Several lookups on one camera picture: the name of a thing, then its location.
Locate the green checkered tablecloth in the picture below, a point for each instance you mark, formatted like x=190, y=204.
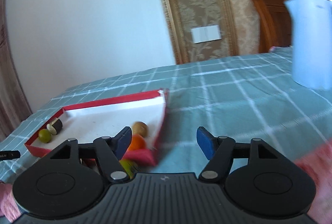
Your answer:
x=244, y=97

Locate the brown patterned curtain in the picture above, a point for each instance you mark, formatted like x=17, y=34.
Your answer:
x=14, y=105

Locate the gold ornate wall frame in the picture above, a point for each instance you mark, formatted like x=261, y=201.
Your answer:
x=184, y=15

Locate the white electric kettle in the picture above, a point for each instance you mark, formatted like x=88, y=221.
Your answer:
x=311, y=42

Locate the brown kiwi-like fruit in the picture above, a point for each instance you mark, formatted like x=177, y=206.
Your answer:
x=140, y=128

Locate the red cardboard tray box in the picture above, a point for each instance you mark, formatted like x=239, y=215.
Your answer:
x=106, y=117

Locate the dark cut eggplant piece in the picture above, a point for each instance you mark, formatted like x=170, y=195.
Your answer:
x=55, y=126

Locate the pink floral towel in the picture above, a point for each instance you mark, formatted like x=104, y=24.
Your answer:
x=318, y=165

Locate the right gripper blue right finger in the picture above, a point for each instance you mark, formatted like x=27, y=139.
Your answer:
x=218, y=151

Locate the orange tangerine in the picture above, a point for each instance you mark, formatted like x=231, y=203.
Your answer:
x=138, y=142

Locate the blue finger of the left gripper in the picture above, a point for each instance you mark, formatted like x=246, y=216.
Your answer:
x=9, y=155

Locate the green fruit piece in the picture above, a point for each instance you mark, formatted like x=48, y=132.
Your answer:
x=130, y=167

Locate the white wall switch plate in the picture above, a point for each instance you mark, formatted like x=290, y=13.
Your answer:
x=206, y=34

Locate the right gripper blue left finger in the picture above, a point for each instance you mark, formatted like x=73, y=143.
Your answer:
x=109, y=151

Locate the round green fruit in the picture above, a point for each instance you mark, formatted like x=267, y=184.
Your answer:
x=44, y=136

